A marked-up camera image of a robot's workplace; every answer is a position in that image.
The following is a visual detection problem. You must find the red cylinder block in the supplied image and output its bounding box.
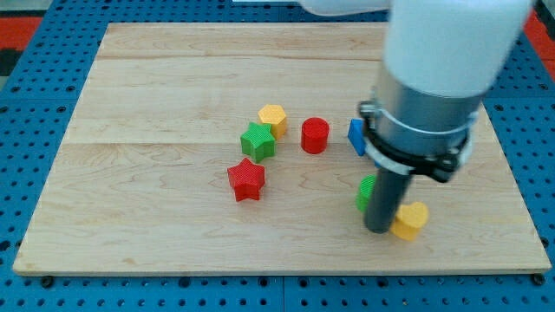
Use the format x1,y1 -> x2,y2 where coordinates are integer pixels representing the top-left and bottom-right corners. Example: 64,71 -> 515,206
301,117 -> 330,154

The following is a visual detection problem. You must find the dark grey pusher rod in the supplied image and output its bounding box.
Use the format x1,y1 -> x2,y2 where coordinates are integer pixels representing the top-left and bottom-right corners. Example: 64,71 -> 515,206
364,168 -> 413,233

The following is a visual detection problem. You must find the red star block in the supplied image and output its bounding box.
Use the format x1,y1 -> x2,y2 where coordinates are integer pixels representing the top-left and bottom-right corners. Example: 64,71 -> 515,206
227,158 -> 265,202

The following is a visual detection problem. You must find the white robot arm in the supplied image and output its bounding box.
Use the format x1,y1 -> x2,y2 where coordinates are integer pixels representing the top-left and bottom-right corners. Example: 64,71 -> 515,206
300,0 -> 533,233

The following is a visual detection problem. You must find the wooden board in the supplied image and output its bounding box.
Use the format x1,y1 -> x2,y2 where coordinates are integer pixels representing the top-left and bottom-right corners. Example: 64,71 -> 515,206
13,23 -> 552,276

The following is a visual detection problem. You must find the blue block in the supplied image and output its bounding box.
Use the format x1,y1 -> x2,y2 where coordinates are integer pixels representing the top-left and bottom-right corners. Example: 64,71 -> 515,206
348,119 -> 367,156

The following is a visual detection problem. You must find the green cylinder block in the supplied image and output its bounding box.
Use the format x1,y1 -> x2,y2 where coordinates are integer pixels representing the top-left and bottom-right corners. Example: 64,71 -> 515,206
356,174 -> 376,212

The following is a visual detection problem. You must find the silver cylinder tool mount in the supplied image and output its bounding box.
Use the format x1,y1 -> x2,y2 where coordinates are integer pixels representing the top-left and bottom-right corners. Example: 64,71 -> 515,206
358,65 -> 483,183

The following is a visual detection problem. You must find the yellow heart block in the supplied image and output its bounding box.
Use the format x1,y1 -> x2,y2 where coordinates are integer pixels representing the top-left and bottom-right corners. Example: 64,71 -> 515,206
389,202 -> 429,241

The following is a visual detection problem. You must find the yellow hexagon block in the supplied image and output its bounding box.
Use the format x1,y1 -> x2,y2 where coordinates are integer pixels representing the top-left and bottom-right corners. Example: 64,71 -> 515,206
258,104 -> 287,140

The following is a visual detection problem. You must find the green star block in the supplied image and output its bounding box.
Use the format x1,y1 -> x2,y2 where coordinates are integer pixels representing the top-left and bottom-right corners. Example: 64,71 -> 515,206
240,122 -> 276,163

